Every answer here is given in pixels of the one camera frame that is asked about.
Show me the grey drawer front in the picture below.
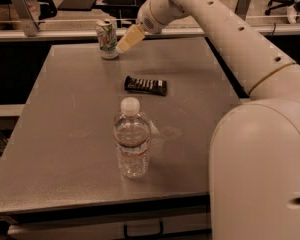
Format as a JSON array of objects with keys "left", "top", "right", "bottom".
[{"left": 8, "top": 213, "right": 212, "bottom": 240}]

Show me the horizontal metal rail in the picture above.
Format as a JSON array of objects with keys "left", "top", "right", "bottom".
[{"left": 0, "top": 24, "right": 300, "bottom": 42}]

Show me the right metal rail bracket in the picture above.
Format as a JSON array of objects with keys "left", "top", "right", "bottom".
[{"left": 235, "top": 0, "right": 252, "bottom": 20}]

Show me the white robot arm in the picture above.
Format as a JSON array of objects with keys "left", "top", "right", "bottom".
[{"left": 117, "top": 0, "right": 300, "bottom": 240}]

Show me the dark chocolate bar wrapper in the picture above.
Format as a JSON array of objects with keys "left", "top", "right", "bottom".
[{"left": 124, "top": 76, "right": 167, "bottom": 96}]

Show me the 7up soda can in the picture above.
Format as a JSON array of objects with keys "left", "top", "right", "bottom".
[{"left": 96, "top": 19, "right": 119, "bottom": 59}]

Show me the metal rail bracket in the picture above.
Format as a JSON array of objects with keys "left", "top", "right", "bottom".
[
  {"left": 11, "top": 0, "right": 39, "bottom": 37},
  {"left": 235, "top": 0, "right": 252, "bottom": 20}
]

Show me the clear plastic water bottle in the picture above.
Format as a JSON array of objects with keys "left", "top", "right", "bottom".
[{"left": 113, "top": 97, "right": 151, "bottom": 179}]

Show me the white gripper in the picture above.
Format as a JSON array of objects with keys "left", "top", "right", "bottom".
[{"left": 116, "top": 0, "right": 187, "bottom": 53}]

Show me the left metal rail bracket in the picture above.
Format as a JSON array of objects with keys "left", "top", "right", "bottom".
[{"left": 11, "top": 0, "right": 39, "bottom": 37}]

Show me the black drawer handle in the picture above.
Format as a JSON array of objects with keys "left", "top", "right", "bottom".
[{"left": 123, "top": 221, "right": 164, "bottom": 240}]

